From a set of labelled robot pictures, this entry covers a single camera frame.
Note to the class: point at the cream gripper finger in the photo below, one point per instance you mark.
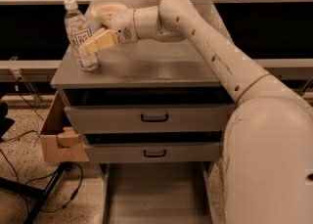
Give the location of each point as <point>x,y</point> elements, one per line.
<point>102,39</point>
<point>106,18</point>

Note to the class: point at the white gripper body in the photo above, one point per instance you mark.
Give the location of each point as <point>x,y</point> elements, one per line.
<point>123,24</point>

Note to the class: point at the clear plastic water bottle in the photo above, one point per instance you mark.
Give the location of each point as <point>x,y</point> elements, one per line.
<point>78,30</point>

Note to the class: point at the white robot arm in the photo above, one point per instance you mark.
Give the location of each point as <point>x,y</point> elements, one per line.
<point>268,140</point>

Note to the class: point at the grey drawer cabinet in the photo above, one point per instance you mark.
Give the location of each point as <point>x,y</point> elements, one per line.
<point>146,73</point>

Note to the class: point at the grey top drawer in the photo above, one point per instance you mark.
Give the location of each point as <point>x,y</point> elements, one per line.
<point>144,119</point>

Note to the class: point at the grey middle drawer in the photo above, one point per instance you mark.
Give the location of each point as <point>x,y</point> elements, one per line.
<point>154,152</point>

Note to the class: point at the grey open bottom drawer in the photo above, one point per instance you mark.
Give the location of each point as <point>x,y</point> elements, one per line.
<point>163,193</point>

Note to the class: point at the white paper bowl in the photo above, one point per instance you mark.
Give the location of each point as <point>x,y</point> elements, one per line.
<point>107,7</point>

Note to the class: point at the cardboard box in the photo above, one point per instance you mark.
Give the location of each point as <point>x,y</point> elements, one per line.
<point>59,142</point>

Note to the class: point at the black tripod stand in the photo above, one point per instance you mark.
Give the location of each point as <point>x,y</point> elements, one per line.
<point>40,195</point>

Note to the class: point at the metal railing frame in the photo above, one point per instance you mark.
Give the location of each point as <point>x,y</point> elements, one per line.
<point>33,39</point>

